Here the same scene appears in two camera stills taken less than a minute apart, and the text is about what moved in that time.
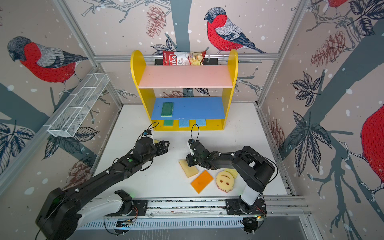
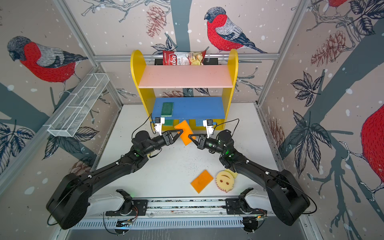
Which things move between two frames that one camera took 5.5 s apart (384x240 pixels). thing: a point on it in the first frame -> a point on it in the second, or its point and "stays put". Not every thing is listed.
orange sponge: (202, 181) stays put
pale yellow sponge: (189, 171) -> (187, 131)
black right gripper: (189, 160) -> (203, 142)
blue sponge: (200, 122) stays put
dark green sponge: (167, 109) stays put
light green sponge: (168, 122) stays put
